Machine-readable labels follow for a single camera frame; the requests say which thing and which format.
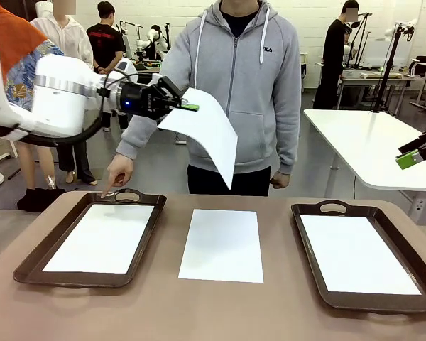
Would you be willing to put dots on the right forearm in grey sleeve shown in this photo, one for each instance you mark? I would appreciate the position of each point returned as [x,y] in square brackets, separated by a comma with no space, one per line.
[135,138]

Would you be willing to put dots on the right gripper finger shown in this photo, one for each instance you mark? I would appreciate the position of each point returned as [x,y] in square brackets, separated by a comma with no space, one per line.
[424,138]
[412,159]

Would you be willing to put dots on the white and black background robot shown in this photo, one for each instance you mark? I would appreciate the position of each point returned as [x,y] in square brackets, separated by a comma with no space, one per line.
[152,35]

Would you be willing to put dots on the white A4 paper sheet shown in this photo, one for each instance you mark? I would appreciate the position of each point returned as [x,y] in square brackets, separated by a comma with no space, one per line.
[206,135]
[99,238]
[358,255]

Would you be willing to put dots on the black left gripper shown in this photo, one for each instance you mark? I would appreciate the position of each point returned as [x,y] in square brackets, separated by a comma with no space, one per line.
[142,101]

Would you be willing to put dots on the person in grey hoodie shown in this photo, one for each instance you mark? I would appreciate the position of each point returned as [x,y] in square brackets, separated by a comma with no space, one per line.
[248,89]

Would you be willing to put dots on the man in black T-shirt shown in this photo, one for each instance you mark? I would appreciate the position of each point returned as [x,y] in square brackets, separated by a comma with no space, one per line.
[104,39]

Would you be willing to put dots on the person's left hand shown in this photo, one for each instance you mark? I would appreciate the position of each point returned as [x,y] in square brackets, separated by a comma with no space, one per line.
[280,180]

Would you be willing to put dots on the person's right hand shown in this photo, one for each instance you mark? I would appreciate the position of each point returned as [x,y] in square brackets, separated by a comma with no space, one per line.
[120,170]

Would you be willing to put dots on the black tripod pole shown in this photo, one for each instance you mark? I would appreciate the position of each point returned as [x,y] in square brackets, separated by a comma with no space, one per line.
[388,67]

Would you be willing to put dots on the grey background work table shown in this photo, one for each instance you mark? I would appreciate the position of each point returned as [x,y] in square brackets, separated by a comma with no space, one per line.
[145,69]

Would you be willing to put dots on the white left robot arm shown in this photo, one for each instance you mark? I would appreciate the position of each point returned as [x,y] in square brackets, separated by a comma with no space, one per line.
[57,99]

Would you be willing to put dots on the white rounded table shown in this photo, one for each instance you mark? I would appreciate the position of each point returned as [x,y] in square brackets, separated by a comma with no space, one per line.
[369,142]

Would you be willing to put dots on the white socket box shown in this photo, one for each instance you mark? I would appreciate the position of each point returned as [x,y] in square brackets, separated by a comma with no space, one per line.
[420,209]

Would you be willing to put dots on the long grey background table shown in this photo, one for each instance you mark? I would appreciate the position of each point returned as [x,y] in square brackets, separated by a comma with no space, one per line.
[372,75]

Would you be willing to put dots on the left forearm in grey sleeve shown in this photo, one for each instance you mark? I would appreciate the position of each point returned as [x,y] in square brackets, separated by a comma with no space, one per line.
[287,149]

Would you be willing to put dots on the person in black clothes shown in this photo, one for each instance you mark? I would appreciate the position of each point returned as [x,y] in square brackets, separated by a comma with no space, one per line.
[332,53]

